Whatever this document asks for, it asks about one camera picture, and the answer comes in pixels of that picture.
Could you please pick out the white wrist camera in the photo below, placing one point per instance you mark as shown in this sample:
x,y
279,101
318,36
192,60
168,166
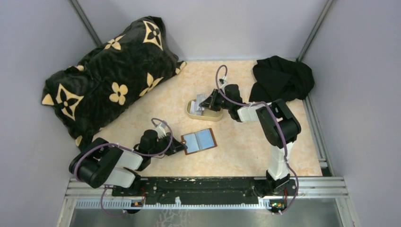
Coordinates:
x,y
222,83
162,130

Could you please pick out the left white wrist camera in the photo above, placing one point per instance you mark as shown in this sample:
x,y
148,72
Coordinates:
x,y
162,130

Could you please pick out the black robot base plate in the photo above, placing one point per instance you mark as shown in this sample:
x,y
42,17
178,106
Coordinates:
x,y
203,190

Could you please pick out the beige oval tray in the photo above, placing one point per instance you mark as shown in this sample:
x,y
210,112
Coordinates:
x,y
207,115

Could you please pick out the white toothed cable rail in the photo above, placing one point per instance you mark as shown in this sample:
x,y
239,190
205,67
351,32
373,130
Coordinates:
x,y
127,204

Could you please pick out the black floral plush pillow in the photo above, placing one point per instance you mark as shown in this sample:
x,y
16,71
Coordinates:
x,y
90,95

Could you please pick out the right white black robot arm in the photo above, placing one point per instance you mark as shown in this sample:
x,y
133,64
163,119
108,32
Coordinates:
x,y
279,125

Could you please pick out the crumpled black cloth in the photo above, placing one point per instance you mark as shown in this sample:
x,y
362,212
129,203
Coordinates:
x,y
278,78

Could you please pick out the brown leather card holder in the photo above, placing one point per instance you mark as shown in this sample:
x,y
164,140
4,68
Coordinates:
x,y
199,141

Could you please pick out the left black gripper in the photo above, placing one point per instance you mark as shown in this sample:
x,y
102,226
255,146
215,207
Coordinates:
x,y
176,146

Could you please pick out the silver VIP card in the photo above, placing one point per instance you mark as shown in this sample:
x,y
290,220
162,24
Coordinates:
x,y
195,109
199,99

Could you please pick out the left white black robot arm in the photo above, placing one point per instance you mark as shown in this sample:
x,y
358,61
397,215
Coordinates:
x,y
104,163

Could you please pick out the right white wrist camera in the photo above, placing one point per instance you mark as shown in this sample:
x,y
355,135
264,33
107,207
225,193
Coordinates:
x,y
222,83

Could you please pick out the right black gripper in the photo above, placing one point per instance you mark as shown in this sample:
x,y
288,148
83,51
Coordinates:
x,y
211,101

